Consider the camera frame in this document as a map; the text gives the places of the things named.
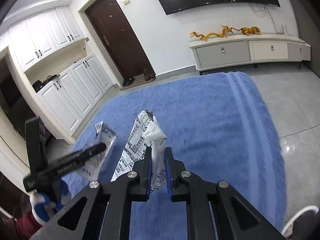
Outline white foil blister pack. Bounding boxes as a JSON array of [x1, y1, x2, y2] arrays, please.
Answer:
[[78, 121, 117, 181]]

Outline white printed paper wrapper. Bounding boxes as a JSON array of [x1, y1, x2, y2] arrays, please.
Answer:
[[111, 109, 167, 192]]

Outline dark red sleeve forearm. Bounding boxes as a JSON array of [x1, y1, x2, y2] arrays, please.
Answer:
[[1, 196, 42, 239]]

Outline white round trash bin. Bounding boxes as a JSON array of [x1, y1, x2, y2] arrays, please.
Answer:
[[281, 205, 320, 240]]

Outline blue white gloved left hand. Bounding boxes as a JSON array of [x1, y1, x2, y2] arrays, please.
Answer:
[[29, 180, 71, 225]]

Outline white shoe cabinet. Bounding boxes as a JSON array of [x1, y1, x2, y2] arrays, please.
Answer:
[[1, 6, 114, 144]]

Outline blue fluffy rug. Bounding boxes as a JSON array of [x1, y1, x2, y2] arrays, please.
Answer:
[[73, 72, 287, 230]]

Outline dark shoes by door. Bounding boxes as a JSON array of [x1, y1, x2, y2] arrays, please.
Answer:
[[122, 67, 156, 87]]

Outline dark brown entrance door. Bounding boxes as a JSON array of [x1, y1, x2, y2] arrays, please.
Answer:
[[85, 0, 155, 81]]

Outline white grey tv cabinet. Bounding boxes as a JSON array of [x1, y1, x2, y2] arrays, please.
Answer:
[[189, 34, 311, 72]]

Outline golden dragon figurine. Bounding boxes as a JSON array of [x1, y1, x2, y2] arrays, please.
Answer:
[[190, 25, 233, 41]]

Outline golden tiger figurine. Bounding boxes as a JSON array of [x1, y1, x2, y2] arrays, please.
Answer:
[[239, 26, 261, 35]]

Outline white bottle on cabinet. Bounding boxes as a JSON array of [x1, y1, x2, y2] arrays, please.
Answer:
[[281, 23, 287, 35]]

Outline beige wall switch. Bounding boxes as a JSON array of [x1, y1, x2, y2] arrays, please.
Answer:
[[122, 0, 130, 5]]

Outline tv power cables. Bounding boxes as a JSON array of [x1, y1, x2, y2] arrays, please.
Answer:
[[249, 3, 282, 34]]

